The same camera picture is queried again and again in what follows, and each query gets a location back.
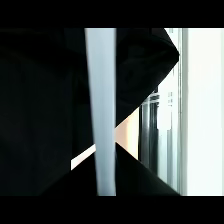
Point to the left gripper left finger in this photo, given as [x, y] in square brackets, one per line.
[81, 181]

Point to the black garment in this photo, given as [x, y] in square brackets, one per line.
[40, 83]

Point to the white clothes hanger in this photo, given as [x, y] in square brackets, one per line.
[103, 100]

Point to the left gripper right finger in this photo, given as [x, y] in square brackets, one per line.
[136, 178]

